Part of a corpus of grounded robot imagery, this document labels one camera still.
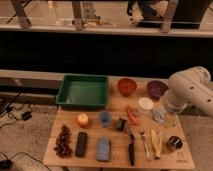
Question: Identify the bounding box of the white lidded container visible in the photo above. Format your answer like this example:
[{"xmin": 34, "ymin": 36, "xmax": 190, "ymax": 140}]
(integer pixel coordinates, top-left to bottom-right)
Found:
[{"xmin": 138, "ymin": 97, "xmax": 154, "ymax": 114}]

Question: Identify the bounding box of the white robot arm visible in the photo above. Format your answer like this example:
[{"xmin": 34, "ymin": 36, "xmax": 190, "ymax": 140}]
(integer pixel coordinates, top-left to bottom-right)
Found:
[{"xmin": 162, "ymin": 66, "xmax": 213, "ymax": 128}]

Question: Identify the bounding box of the yellow banana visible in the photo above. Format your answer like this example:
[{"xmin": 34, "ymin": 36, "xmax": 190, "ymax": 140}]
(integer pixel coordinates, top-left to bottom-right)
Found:
[{"xmin": 151, "ymin": 130, "xmax": 163, "ymax": 159}]

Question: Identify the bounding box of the blue white cloth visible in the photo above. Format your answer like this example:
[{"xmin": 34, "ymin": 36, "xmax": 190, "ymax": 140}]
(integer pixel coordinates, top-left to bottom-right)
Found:
[{"xmin": 152, "ymin": 108, "xmax": 165, "ymax": 124}]

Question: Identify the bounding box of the green plastic tray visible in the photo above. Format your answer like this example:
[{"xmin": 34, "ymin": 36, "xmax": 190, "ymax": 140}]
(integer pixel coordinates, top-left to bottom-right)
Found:
[{"xmin": 56, "ymin": 75, "xmax": 109, "ymax": 109}]

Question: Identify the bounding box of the small dark cup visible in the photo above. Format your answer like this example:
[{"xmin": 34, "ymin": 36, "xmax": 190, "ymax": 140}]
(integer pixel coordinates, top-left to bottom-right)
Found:
[{"xmin": 116, "ymin": 118, "xmax": 127, "ymax": 131}]

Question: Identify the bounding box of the orange carrot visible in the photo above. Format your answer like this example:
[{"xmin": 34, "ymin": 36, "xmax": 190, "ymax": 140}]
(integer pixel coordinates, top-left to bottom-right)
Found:
[{"xmin": 126, "ymin": 106, "xmax": 139, "ymax": 125}]

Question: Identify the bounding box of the blue cup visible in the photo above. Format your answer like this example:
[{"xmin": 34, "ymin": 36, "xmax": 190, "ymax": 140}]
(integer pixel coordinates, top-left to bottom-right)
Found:
[{"xmin": 99, "ymin": 111, "xmax": 112, "ymax": 127}]

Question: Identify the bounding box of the purple bowl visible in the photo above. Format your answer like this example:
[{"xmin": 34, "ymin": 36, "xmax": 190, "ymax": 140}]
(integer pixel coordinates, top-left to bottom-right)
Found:
[{"xmin": 147, "ymin": 80, "xmax": 168, "ymax": 100}]

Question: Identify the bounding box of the bunch of dark grapes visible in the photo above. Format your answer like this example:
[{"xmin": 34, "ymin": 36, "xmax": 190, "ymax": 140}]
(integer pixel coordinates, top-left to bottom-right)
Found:
[{"xmin": 53, "ymin": 125, "xmax": 73, "ymax": 158}]

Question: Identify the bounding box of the yellow red apple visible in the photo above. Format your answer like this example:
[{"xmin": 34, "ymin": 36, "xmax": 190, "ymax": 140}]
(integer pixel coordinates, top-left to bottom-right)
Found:
[{"xmin": 77, "ymin": 113, "xmax": 89, "ymax": 127}]

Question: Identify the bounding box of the blue sponge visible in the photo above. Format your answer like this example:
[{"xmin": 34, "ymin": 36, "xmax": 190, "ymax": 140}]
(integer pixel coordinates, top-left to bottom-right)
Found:
[{"xmin": 96, "ymin": 138, "xmax": 110, "ymax": 162}]

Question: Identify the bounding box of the orange bowl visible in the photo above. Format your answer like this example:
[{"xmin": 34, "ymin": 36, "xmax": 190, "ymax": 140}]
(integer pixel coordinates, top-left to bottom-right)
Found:
[{"xmin": 117, "ymin": 78, "xmax": 137, "ymax": 97}]

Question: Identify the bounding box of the person in background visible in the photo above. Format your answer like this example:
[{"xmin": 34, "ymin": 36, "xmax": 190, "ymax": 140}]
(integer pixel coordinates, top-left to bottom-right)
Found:
[{"xmin": 127, "ymin": 0, "xmax": 168, "ymax": 25}]

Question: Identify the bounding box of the black power adapter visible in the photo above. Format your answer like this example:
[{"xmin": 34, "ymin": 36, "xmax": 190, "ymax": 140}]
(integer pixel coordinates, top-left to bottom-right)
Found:
[{"xmin": 21, "ymin": 111, "xmax": 32, "ymax": 121}]

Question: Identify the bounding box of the black handled knife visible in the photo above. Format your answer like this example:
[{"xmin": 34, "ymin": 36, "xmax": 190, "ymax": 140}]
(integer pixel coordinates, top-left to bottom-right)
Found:
[{"xmin": 126, "ymin": 127, "xmax": 135, "ymax": 166}]

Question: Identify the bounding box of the black remote control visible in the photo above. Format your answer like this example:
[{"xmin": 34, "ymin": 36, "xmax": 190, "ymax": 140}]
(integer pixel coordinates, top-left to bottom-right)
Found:
[{"xmin": 75, "ymin": 132, "xmax": 88, "ymax": 157}]

